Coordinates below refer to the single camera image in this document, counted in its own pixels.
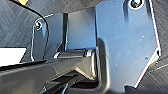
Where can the grey robot torso limb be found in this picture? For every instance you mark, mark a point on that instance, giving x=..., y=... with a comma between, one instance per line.
x=33, y=71

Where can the small white box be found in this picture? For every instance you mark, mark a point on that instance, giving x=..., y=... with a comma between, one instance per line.
x=11, y=56

